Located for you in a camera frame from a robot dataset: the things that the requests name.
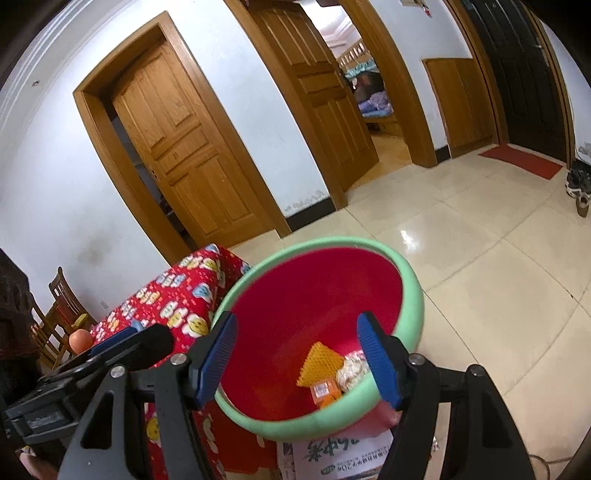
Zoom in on cream paper ball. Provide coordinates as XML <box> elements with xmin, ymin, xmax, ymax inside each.
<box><xmin>335</xmin><ymin>351</ymin><xmax>370</xmax><ymax>393</ymax></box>

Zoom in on orange cardboard box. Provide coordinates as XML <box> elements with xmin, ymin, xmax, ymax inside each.
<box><xmin>310</xmin><ymin>378</ymin><xmax>342</xmax><ymax>409</ymax></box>

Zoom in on yellow foam fruit net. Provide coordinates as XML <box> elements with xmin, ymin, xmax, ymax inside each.
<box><xmin>297</xmin><ymin>342</ymin><xmax>345</xmax><ymax>387</ymax></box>

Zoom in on red green trash bin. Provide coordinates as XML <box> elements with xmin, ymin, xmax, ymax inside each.
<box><xmin>214</xmin><ymin>237</ymin><xmax>425</xmax><ymax>442</ymax></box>

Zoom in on person's left hand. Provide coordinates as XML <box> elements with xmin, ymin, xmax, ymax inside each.
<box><xmin>19</xmin><ymin>452</ymin><xmax>58</xmax><ymax>480</ymax></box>

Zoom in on red apple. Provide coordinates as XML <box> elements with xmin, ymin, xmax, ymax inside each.
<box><xmin>68</xmin><ymin>329</ymin><xmax>94</xmax><ymax>355</ymax></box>

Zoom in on red smiley flower tablecloth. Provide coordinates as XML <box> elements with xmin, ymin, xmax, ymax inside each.
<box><xmin>89</xmin><ymin>243</ymin><xmax>279</xmax><ymax>480</ymax></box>

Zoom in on wooden chair near table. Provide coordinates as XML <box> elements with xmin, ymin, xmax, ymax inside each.
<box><xmin>31</xmin><ymin>297</ymin><xmax>69</xmax><ymax>370</ymax></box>

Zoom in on cardboard box under bin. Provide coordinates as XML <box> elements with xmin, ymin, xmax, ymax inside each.
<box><xmin>277</xmin><ymin>431</ymin><xmax>394</xmax><ymax>480</ymax></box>

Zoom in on closed wooden door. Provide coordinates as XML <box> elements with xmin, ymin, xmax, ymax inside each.
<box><xmin>111</xmin><ymin>40</ymin><xmax>274</xmax><ymax>249</ymax></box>

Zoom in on shoes by door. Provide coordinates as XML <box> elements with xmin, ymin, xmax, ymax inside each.
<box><xmin>565</xmin><ymin>160</ymin><xmax>590</xmax><ymax>218</ymax></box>

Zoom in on red door mat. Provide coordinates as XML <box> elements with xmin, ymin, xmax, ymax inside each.
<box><xmin>480</xmin><ymin>145</ymin><xmax>562</xmax><ymax>180</ymax></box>

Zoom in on open wooden door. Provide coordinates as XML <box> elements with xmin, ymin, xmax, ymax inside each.
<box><xmin>249</xmin><ymin>1</ymin><xmax>379</xmax><ymax>191</ymax></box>

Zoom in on bunk bed with bedding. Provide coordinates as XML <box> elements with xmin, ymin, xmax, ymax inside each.
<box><xmin>337</xmin><ymin>39</ymin><xmax>403</xmax><ymax>138</ymax></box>

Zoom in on black entrance door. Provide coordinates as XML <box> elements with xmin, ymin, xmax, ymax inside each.
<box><xmin>462</xmin><ymin>0</ymin><xmax>567</xmax><ymax>162</ymax></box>

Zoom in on wooden wall cabinet panel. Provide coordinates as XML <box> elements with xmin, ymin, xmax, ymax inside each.
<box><xmin>423</xmin><ymin>58</ymin><xmax>496</xmax><ymax>157</ymax></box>

